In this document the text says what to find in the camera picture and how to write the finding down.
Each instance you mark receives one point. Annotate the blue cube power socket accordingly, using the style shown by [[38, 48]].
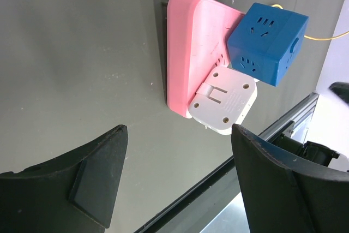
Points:
[[266, 42]]

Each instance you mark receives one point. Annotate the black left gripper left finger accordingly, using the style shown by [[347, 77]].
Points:
[[73, 192]]

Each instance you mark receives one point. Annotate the pink triangular power strip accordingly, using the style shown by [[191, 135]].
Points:
[[197, 34]]

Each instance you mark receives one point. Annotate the white square socket adapter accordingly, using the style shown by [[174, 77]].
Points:
[[223, 99]]

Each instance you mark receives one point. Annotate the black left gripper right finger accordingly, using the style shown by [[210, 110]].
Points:
[[283, 192]]

